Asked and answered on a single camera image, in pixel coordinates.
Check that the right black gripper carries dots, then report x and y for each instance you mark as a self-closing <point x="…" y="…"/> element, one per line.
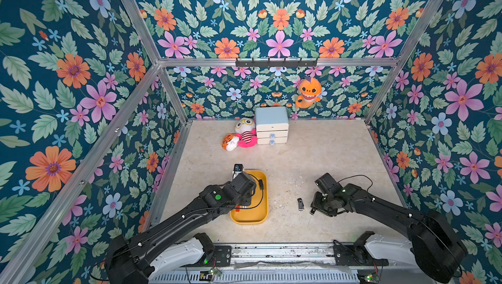
<point x="317" y="202"/>

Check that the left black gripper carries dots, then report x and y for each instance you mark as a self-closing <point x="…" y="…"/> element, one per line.
<point x="248" y="196"/>

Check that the yellow plastic storage tray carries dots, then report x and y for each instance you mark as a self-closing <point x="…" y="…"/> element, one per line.
<point x="258" y="211"/>

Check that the black silver swivel usb drive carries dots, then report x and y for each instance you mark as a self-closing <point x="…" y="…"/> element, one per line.
<point x="301" y="206"/>

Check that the black capless usb drive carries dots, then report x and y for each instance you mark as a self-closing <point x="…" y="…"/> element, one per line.
<point x="261" y="185"/>

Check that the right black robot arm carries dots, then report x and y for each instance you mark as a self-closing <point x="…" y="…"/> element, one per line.
<point x="434" y="245"/>

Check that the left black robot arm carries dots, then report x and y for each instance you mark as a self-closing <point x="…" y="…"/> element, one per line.
<point x="161" y="249"/>

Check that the light blue drawer box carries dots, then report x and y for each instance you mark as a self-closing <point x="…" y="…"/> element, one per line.
<point x="272" y="125"/>

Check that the orange tiger plush toy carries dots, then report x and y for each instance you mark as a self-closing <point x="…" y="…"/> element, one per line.
<point x="230" y="142"/>

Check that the pink owl plush toy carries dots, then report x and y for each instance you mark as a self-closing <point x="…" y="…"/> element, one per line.
<point x="246" y="132"/>

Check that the orange shark plush toy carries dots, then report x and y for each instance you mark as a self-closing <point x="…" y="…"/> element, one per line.
<point x="310" y="91"/>

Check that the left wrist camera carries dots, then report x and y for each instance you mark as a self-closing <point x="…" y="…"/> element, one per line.
<point x="237" y="169"/>

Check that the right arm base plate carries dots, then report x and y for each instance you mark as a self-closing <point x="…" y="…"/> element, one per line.
<point x="350" y="255"/>

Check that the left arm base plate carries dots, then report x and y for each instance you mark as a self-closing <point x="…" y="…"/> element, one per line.
<point x="219" y="257"/>

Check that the black wall hook rail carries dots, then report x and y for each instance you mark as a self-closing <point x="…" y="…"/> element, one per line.
<point x="281" y="63"/>

